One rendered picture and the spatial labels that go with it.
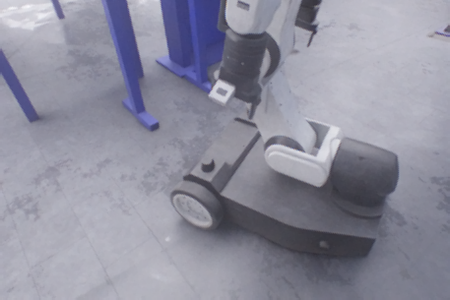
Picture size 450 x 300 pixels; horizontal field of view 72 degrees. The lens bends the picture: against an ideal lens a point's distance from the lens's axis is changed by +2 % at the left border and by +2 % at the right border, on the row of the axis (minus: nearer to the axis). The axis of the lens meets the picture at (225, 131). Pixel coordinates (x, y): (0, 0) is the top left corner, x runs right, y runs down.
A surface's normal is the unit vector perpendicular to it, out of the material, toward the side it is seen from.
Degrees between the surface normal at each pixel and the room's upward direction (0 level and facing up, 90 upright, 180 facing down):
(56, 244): 0
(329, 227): 0
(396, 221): 0
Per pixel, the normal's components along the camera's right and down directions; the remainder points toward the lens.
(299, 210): -0.03, -0.76
